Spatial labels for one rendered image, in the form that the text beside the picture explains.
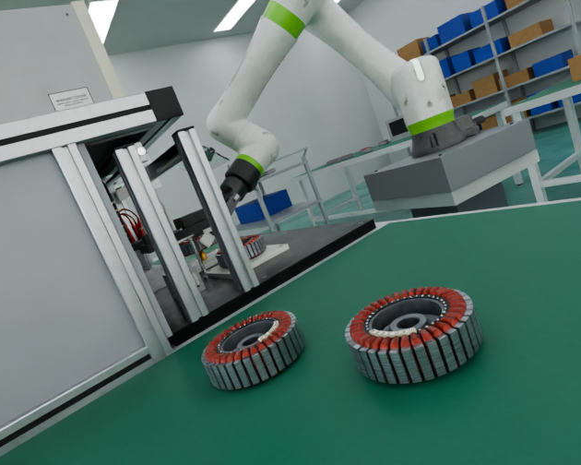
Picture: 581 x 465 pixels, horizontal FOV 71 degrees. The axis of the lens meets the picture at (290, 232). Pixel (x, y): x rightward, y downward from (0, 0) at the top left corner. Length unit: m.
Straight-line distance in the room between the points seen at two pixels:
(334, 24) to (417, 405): 1.19
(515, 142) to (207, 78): 6.41
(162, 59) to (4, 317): 6.62
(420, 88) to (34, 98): 0.86
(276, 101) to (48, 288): 7.28
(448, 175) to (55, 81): 0.79
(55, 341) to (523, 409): 0.52
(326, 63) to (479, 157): 7.83
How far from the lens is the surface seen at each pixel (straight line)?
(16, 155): 0.61
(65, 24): 0.84
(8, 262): 0.61
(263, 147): 1.20
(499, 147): 1.11
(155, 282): 1.06
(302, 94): 8.14
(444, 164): 0.98
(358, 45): 1.36
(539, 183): 3.26
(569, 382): 0.33
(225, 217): 0.67
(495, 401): 0.32
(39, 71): 0.80
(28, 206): 0.62
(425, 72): 1.17
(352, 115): 8.82
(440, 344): 0.33
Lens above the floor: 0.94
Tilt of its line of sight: 9 degrees down
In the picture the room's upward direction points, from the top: 21 degrees counter-clockwise
